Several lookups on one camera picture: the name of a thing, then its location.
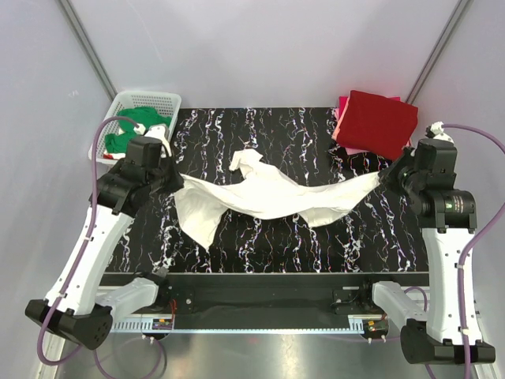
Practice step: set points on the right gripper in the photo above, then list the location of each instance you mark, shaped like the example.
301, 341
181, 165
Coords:
387, 177

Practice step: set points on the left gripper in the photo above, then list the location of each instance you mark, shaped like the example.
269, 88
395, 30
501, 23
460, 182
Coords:
177, 181

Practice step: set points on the white t shirt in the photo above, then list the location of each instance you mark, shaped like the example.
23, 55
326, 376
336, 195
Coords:
266, 194

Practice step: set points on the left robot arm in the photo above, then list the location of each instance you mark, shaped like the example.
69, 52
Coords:
73, 309

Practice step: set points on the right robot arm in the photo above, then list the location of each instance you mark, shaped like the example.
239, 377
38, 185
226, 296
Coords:
448, 333

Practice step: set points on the red white garment in basket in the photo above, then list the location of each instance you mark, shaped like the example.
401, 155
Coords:
113, 156

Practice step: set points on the green t shirt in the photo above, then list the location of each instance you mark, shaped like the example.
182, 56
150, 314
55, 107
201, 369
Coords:
148, 116

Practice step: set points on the folded red t shirt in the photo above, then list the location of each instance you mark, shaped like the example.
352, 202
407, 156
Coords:
378, 124

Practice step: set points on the folded pink t shirt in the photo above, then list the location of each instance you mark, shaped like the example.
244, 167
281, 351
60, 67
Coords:
339, 118

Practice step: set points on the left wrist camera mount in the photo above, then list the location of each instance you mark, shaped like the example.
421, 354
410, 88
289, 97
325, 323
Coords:
158, 132

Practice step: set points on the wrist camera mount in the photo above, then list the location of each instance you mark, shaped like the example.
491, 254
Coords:
158, 132
437, 137

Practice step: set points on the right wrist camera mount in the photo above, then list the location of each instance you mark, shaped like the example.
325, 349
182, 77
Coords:
437, 137

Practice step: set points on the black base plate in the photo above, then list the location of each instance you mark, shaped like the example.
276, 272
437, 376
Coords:
289, 299

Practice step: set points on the slotted cable duct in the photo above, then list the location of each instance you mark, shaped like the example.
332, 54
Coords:
158, 325

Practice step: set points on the left aluminium frame post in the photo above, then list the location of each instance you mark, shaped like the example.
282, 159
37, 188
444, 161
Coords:
78, 29

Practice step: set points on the aluminium frame post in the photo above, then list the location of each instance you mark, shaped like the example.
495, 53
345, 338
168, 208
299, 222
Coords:
457, 16
78, 29

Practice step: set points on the right aluminium frame post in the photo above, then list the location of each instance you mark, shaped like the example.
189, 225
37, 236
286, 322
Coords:
457, 16

